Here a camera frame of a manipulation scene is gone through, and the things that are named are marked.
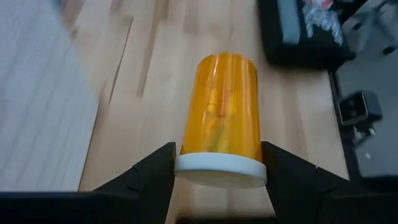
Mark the orange pill bottle white cap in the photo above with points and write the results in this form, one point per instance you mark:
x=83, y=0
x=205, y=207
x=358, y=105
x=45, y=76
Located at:
x=222, y=118

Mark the office chair base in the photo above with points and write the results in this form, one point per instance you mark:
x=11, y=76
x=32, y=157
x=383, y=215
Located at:
x=390, y=49

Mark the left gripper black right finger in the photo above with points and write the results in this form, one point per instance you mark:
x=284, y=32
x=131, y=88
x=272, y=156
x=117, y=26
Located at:
x=298, y=199

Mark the large white perforated basket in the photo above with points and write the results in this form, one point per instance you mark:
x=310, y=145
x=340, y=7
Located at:
x=37, y=93

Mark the black table frame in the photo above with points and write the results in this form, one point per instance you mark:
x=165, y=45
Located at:
x=334, y=84

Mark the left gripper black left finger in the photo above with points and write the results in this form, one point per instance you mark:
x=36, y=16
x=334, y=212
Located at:
x=140, y=199

